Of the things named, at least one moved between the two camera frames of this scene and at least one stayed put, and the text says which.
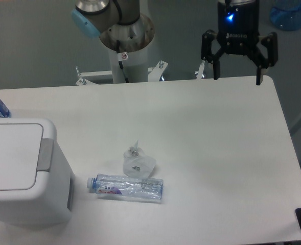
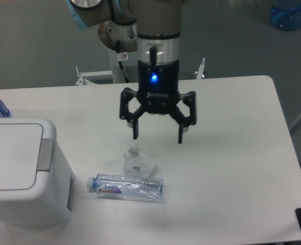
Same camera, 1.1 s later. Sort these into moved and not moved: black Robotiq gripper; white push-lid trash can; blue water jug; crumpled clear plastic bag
Moved: black Robotiq gripper
Not moved: blue water jug; white push-lid trash can; crumpled clear plastic bag
